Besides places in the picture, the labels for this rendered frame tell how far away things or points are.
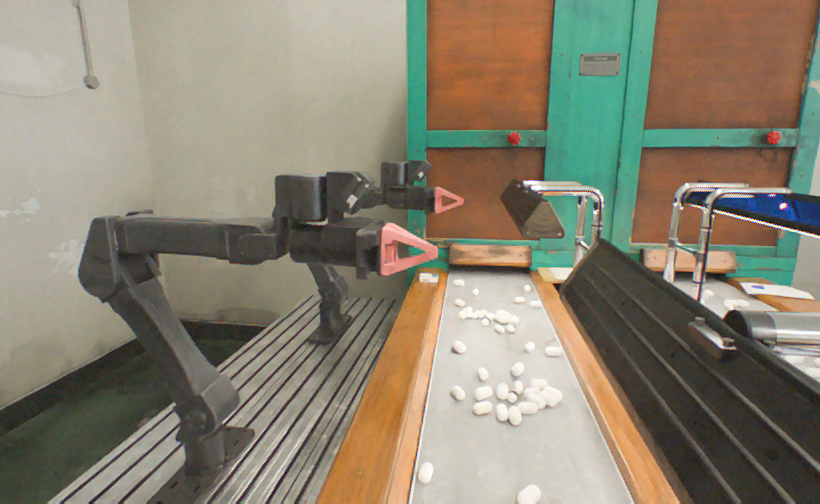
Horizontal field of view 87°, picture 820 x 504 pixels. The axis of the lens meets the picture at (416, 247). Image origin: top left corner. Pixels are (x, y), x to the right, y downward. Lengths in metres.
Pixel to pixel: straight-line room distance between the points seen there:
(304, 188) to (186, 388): 0.38
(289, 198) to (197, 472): 0.49
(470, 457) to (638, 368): 0.47
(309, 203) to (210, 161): 2.31
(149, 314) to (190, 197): 2.24
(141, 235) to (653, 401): 0.67
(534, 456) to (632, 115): 1.23
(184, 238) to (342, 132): 1.89
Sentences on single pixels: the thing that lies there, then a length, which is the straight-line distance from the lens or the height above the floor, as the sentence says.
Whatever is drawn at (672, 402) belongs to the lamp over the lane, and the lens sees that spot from 0.28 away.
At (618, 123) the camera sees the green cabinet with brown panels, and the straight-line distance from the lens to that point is 1.69.
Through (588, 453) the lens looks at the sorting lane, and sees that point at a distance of 0.80.
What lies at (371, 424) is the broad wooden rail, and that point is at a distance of 0.77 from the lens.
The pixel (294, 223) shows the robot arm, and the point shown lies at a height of 1.10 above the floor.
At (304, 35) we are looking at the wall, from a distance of 2.66.
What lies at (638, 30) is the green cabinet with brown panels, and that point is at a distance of 1.73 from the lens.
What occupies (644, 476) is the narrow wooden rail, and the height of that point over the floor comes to 0.76.
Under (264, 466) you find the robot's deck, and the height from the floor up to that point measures 0.66.
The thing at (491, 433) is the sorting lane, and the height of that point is 0.74.
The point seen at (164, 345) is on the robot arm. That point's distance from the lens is 0.80.
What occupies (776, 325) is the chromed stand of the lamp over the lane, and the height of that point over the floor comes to 1.12.
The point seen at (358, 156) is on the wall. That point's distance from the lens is 2.50.
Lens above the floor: 1.20
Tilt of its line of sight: 13 degrees down
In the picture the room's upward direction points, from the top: straight up
